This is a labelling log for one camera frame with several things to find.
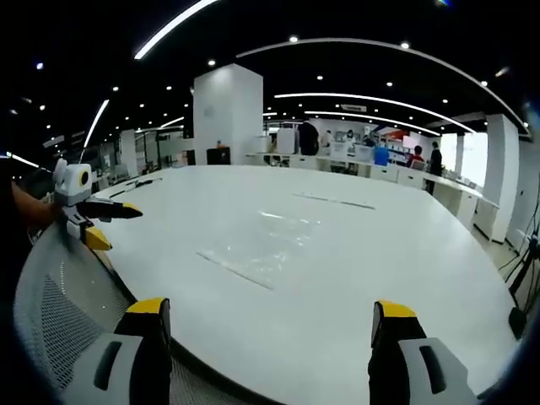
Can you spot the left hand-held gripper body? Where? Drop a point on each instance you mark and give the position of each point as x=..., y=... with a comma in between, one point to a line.
x=72, y=183

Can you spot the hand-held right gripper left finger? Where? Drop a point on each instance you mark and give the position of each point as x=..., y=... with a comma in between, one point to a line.
x=141, y=354

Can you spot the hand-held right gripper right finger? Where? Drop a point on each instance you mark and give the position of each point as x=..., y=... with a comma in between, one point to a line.
x=401, y=358

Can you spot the clear plastic food packaging bag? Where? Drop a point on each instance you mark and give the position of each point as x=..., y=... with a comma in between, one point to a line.
x=274, y=236

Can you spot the grey mesh office chair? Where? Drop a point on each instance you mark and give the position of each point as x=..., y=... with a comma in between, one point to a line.
x=71, y=304

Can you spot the black cabinet with orange item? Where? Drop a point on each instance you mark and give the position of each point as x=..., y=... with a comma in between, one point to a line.
x=218, y=155

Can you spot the black tripod stand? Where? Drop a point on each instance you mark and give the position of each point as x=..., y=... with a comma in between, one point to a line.
x=523, y=278

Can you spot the white square pillar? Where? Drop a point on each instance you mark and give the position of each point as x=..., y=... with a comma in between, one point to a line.
x=228, y=115

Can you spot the long white workbench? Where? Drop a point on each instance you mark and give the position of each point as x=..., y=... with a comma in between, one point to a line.
x=371, y=169

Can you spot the blue box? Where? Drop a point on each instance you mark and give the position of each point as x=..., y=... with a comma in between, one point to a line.
x=381, y=155

